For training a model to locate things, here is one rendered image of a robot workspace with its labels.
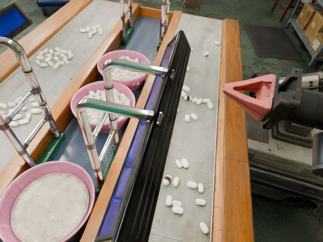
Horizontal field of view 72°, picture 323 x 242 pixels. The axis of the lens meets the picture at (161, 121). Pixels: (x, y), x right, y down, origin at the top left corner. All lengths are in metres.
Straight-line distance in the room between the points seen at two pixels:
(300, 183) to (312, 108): 1.13
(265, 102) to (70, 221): 0.62
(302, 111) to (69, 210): 0.66
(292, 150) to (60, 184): 1.17
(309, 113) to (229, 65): 0.93
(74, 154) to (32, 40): 0.76
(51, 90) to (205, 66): 0.79
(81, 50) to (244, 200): 1.09
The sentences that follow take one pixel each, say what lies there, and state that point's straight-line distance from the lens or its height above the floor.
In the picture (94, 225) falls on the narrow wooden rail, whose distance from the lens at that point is 0.71.
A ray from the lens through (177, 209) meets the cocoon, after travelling 0.72.
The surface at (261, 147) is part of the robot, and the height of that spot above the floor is 0.47.
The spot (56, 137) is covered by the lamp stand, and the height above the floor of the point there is 0.73.
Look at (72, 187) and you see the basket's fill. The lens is 0.81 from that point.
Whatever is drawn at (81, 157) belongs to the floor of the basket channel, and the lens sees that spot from 0.92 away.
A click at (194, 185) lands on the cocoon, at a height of 0.76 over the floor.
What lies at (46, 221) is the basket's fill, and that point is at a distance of 0.78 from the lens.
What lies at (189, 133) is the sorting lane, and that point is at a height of 0.74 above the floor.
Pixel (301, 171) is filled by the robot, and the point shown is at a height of 0.39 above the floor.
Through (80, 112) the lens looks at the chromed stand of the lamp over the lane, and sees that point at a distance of 0.49.
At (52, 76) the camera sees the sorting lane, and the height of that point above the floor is 0.74.
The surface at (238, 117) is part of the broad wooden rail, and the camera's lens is 1.00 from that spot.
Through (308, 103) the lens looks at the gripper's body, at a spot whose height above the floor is 1.22.
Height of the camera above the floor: 1.43
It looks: 48 degrees down
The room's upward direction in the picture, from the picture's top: 7 degrees clockwise
